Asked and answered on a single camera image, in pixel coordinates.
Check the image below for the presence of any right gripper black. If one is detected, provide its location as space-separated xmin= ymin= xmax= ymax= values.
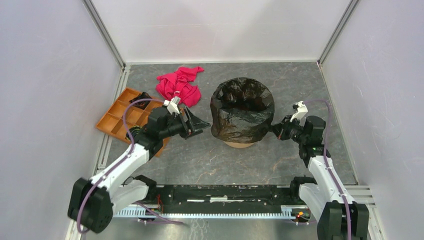
xmin=268 ymin=114 xmax=307 ymax=144

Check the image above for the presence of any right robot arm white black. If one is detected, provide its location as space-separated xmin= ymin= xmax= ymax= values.
xmin=270 ymin=115 xmax=370 ymax=240

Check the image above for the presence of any orange trash bin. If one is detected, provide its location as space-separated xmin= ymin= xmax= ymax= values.
xmin=224 ymin=141 xmax=255 ymax=149

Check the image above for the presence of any black plastic trash bag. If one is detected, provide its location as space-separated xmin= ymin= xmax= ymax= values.
xmin=210 ymin=77 xmax=275 ymax=144

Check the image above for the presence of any black bag roll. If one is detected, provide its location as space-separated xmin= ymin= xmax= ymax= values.
xmin=125 ymin=125 xmax=141 ymax=141
xmin=129 ymin=91 xmax=152 ymax=110

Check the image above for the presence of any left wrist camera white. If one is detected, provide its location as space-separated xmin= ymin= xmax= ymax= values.
xmin=163 ymin=96 xmax=181 ymax=116

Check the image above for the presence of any right aluminium corner post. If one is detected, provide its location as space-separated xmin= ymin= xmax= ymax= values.
xmin=317 ymin=0 xmax=360 ymax=68

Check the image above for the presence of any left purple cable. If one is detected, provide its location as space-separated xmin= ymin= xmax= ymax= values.
xmin=76 ymin=97 xmax=167 ymax=235

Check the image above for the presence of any aluminium frame rail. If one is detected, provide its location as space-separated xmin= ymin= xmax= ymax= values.
xmin=345 ymin=185 xmax=376 ymax=208

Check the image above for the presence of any black bag roll back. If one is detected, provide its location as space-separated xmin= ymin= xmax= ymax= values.
xmin=129 ymin=91 xmax=152 ymax=110

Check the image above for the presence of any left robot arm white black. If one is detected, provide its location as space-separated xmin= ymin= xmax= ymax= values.
xmin=67 ymin=105 xmax=211 ymax=234

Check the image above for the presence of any aluminium corner post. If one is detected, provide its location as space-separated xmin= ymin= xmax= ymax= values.
xmin=82 ymin=0 xmax=126 ymax=69
xmin=317 ymin=0 xmax=360 ymax=68

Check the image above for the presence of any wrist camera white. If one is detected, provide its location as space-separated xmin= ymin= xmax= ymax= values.
xmin=163 ymin=96 xmax=181 ymax=116
xmin=290 ymin=101 xmax=309 ymax=122

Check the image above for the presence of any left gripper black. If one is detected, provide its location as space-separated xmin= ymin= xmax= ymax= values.
xmin=159 ymin=106 xmax=211 ymax=140

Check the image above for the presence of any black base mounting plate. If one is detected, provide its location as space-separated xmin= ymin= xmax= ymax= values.
xmin=140 ymin=184 xmax=306 ymax=214

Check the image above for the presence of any left aluminium corner post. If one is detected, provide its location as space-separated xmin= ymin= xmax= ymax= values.
xmin=82 ymin=0 xmax=126 ymax=69

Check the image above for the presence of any crumpled red cloth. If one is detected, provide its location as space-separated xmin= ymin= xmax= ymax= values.
xmin=155 ymin=66 xmax=204 ymax=108

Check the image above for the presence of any black bag roll front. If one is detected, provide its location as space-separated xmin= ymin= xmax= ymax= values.
xmin=125 ymin=125 xmax=141 ymax=141

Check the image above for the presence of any white slotted cable duct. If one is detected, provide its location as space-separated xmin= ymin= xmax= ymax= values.
xmin=113 ymin=204 xmax=296 ymax=220

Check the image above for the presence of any orange compartment tray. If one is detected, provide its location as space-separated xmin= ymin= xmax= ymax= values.
xmin=95 ymin=87 xmax=163 ymax=144

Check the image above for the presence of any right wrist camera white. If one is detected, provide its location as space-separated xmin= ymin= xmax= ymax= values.
xmin=290 ymin=101 xmax=309 ymax=122

